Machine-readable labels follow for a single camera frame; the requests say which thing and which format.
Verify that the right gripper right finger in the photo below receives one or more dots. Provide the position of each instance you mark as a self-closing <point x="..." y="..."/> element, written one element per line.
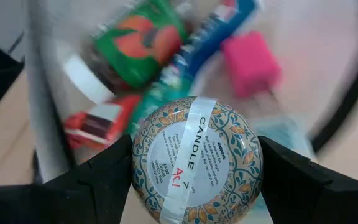
<point x="315" y="202"/>

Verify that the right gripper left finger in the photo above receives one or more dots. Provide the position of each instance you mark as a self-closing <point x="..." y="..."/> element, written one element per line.
<point x="73" y="199"/>

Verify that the orange Reese's candy bag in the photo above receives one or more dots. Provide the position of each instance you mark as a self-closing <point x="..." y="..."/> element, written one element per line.
<point x="117" y="121"/>

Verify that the round printed foil-lid cup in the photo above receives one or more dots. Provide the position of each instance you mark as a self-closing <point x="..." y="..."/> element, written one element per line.
<point x="197" y="161"/>

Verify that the pink item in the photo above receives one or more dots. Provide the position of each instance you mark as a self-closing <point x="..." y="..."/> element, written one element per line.
<point x="250" y="62"/>

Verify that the grey mesh zipper pouch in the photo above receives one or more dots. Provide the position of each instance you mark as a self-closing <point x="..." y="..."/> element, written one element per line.
<point x="306" y="46"/>

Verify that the blue toothpaste tube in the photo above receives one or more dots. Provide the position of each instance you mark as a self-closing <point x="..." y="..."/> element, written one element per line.
<point x="210" y="34"/>

